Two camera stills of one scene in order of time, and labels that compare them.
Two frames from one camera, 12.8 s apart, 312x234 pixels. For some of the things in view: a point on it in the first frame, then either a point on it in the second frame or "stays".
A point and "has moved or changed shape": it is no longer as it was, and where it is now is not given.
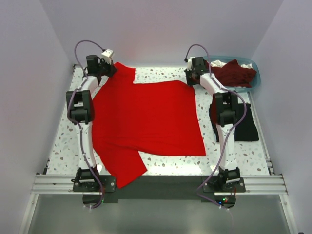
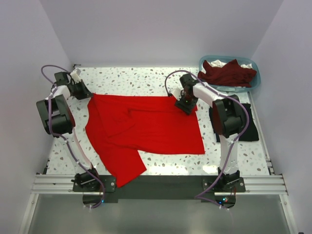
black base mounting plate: [221, 189] stays
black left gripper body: [105, 68] -> [79, 92]
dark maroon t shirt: [232, 74] stays
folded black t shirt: [246, 130] stays
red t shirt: [159, 117] has moved or changed shape
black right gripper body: [189, 77] -> [186, 103]
